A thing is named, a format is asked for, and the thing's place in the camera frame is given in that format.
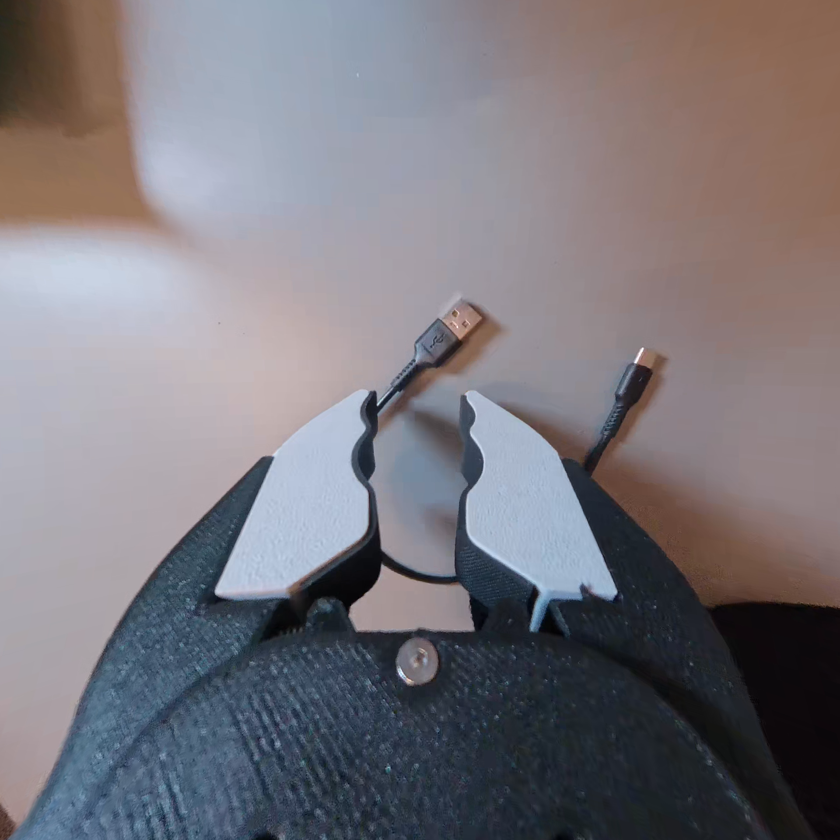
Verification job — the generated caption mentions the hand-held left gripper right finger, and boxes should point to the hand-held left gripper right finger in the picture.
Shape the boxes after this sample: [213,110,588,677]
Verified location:
[454,390,620,632]

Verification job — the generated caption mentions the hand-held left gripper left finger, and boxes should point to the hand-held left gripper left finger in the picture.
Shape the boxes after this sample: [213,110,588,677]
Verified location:
[213,388,383,624]

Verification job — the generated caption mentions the black usb cable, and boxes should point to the black usb cable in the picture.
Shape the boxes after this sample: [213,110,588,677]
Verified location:
[375,298,662,584]

